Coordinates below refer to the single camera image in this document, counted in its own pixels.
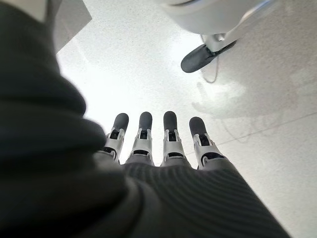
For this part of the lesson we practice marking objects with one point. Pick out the robot left hand dark palm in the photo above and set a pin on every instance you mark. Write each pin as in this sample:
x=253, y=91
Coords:
x=62, y=173

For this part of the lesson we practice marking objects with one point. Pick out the robot left leg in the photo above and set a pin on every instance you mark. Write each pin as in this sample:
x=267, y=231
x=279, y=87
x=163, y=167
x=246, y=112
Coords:
x=198, y=17

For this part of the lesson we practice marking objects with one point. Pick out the black robot left foot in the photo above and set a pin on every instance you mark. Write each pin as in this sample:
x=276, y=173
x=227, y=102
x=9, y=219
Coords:
x=193, y=61

